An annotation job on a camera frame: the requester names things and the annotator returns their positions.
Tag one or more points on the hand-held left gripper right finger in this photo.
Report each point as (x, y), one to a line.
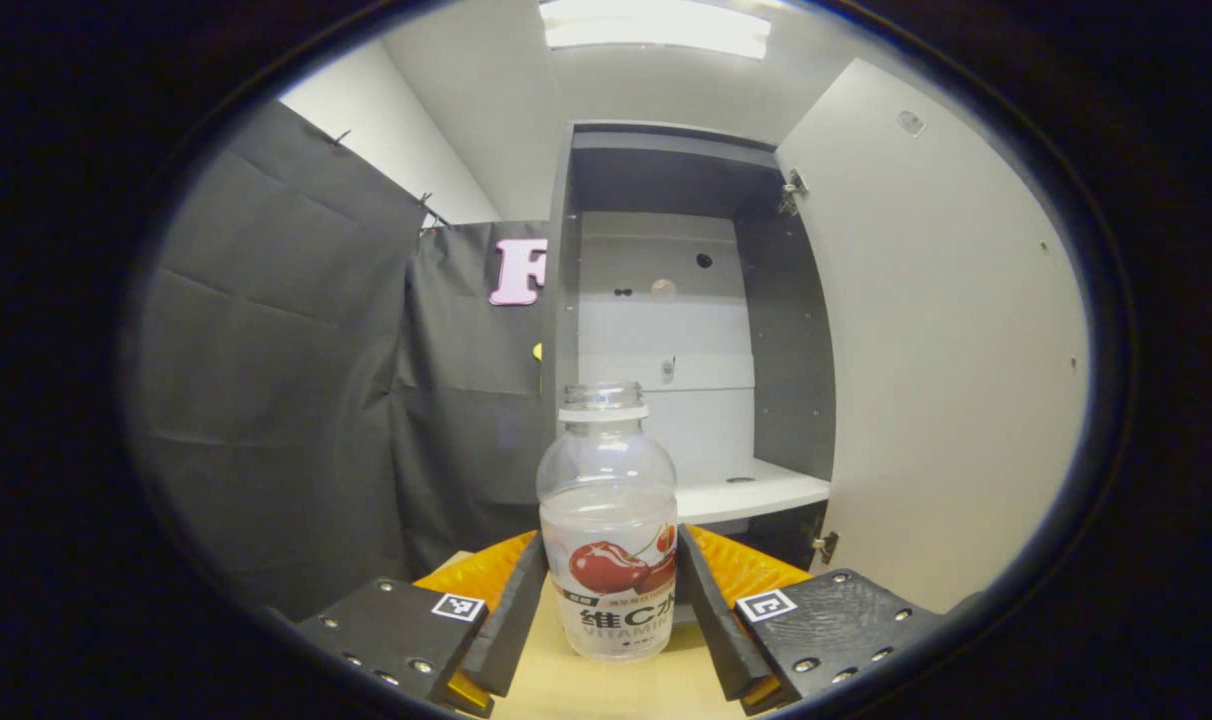
(706, 615)

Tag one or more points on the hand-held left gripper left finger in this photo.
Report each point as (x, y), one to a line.
(516, 620)

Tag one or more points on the clear plastic bottle red label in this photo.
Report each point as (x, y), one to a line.
(606, 520)

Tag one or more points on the dark grey cabinet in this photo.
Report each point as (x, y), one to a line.
(786, 350)

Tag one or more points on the grey cabinet door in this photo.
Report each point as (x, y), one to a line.
(946, 350)

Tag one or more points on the metal door hinge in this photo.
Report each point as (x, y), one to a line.
(793, 190)
(825, 547)

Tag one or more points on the black backdrop cloth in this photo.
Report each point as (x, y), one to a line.
(266, 350)

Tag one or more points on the large ceiling light panel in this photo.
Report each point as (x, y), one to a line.
(656, 25)

